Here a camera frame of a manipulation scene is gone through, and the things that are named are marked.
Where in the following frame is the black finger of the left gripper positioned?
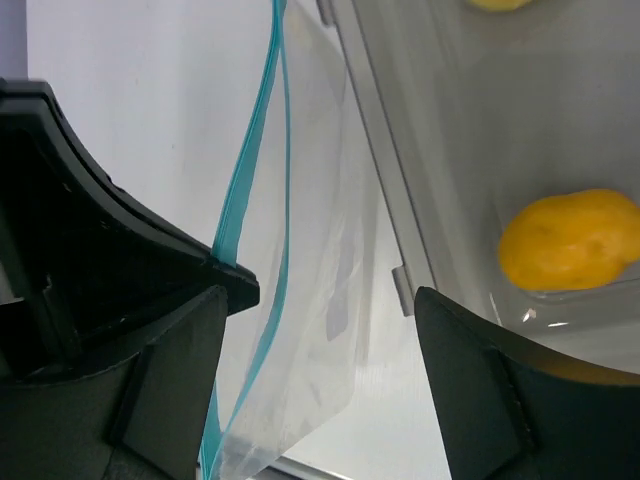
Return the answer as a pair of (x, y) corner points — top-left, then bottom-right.
(1, 80), (260, 379)

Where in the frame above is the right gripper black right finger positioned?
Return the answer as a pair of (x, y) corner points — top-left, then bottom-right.
(414, 287), (639, 479)

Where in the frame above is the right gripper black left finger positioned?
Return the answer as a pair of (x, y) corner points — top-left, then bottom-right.
(1, 287), (228, 479)

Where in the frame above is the clear zip top bag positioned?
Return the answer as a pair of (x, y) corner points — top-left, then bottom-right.
(200, 1), (377, 479)

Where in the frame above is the grey translucent plastic bin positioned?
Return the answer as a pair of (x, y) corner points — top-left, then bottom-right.
(317, 1), (639, 372)

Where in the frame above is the yellow pear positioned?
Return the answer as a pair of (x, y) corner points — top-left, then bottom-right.
(466, 0), (531, 13)

